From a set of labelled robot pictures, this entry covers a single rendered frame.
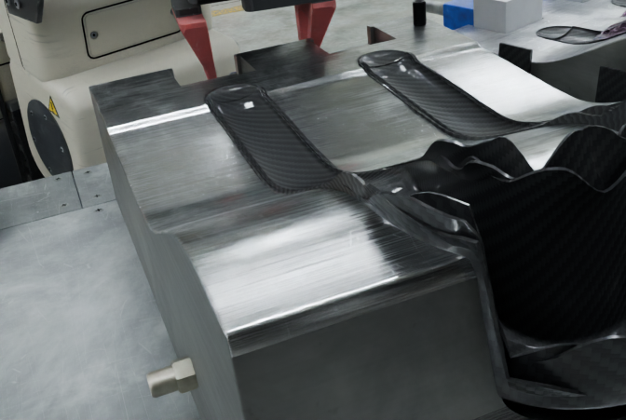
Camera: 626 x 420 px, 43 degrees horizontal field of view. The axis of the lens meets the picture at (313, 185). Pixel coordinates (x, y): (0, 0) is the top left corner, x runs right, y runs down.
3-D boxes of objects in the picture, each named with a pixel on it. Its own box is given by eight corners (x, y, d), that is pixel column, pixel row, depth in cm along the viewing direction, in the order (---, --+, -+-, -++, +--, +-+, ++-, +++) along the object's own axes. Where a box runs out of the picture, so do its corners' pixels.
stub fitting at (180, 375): (192, 375, 36) (149, 390, 36) (186, 348, 36) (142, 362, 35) (200, 395, 35) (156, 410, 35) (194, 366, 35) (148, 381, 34)
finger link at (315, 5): (345, 89, 65) (334, -27, 61) (258, 104, 64) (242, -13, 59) (323, 65, 71) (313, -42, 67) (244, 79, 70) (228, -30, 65)
